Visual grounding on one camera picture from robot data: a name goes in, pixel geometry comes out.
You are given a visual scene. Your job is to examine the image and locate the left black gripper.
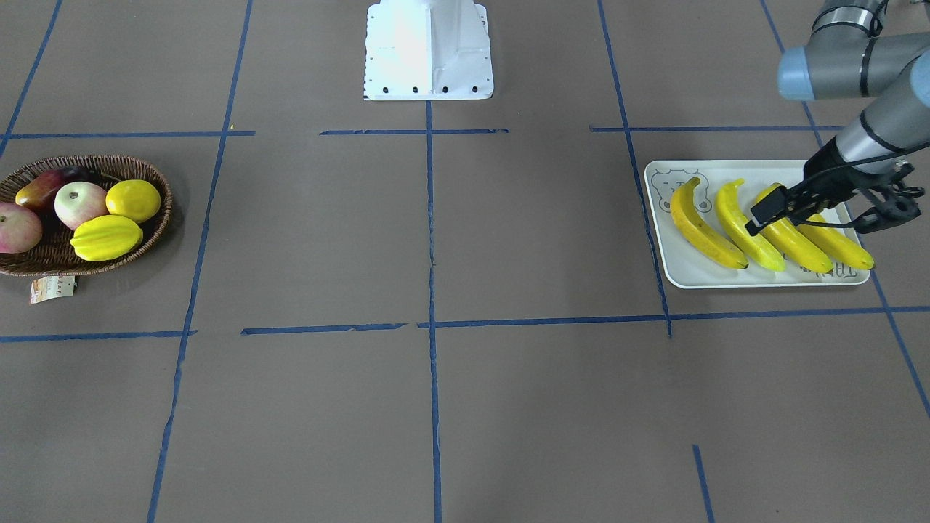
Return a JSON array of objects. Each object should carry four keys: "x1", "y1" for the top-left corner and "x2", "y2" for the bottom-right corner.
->
[{"x1": 744, "y1": 142, "x2": 899, "y2": 236}]

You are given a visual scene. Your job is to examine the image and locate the yellow banana curved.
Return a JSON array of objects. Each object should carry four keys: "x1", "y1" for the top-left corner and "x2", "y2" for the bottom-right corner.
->
[{"x1": 714, "y1": 178, "x2": 787, "y2": 272}]

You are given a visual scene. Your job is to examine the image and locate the yellow banana carried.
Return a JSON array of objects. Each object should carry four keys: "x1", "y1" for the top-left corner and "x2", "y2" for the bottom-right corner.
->
[{"x1": 795, "y1": 214, "x2": 875, "y2": 270}]

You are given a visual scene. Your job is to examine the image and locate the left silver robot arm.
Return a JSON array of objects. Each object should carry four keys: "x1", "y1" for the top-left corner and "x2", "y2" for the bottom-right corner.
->
[{"x1": 745, "y1": 1, "x2": 929, "y2": 235}]

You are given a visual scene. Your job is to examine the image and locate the brown wicker basket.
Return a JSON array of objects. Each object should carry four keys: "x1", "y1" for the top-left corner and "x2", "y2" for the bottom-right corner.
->
[{"x1": 1, "y1": 155, "x2": 174, "y2": 278}]

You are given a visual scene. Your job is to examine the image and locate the paper basket label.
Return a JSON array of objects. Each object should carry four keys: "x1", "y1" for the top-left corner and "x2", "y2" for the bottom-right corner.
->
[{"x1": 29, "y1": 275, "x2": 78, "y2": 305}]

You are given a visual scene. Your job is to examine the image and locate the white bear tray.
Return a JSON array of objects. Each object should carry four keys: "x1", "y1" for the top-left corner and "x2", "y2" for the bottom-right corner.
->
[{"x1": 642, "y1": 160, "x2": 871, "y2": 289}]

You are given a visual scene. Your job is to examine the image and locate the yellow lemon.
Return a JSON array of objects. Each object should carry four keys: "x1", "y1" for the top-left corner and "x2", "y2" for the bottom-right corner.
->
[{"x1": 104, "y1": 179, "x2": 162, "y2": 223}]

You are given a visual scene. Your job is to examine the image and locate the yellow starfruit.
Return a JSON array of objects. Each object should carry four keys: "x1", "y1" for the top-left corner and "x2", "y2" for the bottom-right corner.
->
[{"x1": 70, "y1": 214, "x2": 143, "y2": 262}]

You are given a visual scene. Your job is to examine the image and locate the pale pink-white apple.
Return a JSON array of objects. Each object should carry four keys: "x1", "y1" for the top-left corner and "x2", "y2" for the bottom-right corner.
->
[{"x1": 54, "y1": 182, "x2": 108, "y2": 230}]

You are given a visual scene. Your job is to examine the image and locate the dark purple plum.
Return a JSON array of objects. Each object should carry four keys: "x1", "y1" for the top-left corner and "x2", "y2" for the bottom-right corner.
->
[{"x1": 15, "y1": 166, "x2": 99, "y2": 214}]

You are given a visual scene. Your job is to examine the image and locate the red apple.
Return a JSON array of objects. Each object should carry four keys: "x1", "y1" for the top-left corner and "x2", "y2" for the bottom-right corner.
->
[{"x1": 1, "y1": 202, "x2": 43, "y2": 253}]

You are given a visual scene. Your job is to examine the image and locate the white pedestal column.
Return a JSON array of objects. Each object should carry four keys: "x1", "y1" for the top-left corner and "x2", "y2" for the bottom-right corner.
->
[{"x1": 363, "y1": 1, "x2": 495, "y2": 100}]

